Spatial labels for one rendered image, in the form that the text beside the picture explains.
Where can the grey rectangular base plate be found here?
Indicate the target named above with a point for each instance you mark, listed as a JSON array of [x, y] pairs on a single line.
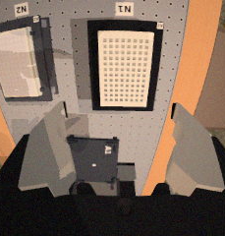
[[139, 132]]

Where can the white label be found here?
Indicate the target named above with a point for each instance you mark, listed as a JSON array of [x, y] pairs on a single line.
[[124, 9], [21, 9]]

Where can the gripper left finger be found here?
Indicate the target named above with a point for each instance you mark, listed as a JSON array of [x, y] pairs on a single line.
[[39, 168]]

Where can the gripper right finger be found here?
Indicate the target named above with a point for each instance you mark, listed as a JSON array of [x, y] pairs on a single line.
[[196, 167]]

